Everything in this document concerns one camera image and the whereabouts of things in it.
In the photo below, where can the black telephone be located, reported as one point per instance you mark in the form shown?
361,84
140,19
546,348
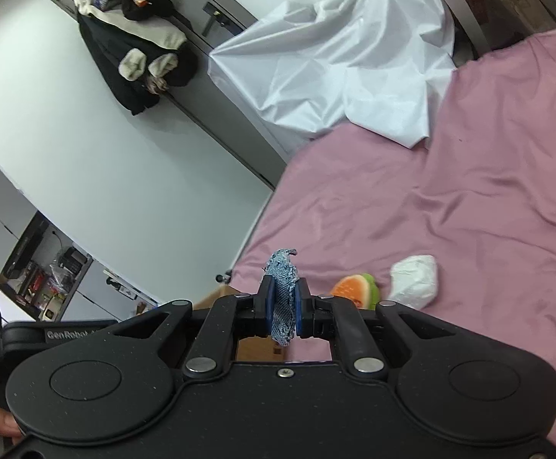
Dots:
73,259

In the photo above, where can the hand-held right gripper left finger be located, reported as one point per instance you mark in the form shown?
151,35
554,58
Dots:
268,306

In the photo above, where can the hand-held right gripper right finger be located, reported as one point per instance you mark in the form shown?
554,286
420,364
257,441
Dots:
302,308

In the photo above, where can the cluttered storage shelf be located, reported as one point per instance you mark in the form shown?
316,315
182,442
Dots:
38,272

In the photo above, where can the white crumpled sheet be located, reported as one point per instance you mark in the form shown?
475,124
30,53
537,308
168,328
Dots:
335,67

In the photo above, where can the blue denim cloth piece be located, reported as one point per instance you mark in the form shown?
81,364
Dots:
283,291

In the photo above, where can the burger plush toy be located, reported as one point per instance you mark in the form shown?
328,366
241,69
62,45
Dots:
354,291

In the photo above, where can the pink bed sheet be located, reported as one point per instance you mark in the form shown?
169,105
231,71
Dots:
498,177

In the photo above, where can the brown cardboard box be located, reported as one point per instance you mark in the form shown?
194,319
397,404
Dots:
254,346

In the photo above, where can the black hanging jacket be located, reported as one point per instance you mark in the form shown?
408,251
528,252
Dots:
115,57

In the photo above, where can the grey door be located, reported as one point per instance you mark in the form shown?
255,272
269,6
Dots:
230,119

